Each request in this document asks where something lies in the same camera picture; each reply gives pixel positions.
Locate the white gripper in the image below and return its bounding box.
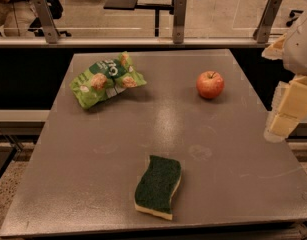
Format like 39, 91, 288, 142
262, 8, 307, 143

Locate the red apple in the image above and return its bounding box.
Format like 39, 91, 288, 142
196, 71, 224, 99

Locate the green scouring sponge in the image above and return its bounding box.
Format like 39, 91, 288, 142
134, 155, 182, 220

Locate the green snack bag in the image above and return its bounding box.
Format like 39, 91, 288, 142
70, 52, 147, 109

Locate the seated person in background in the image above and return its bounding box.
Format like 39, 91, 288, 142
0, 0, 63, 37

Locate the right metal rail bracket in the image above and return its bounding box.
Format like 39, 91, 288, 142
253, 0, 283, 44

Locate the metal rail bracket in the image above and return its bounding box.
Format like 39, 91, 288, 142
253, 0, 283, 44
172, 0, 187, 44
32, 0, 59, 44

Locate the metal guard rail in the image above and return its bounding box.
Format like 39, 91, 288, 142
0, 36, 278, 50

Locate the middle metal rail bracket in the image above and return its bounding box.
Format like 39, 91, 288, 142
172, 0, 187, 44

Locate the left metal rail bracket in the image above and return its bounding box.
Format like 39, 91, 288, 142
32, 0, 59, 44

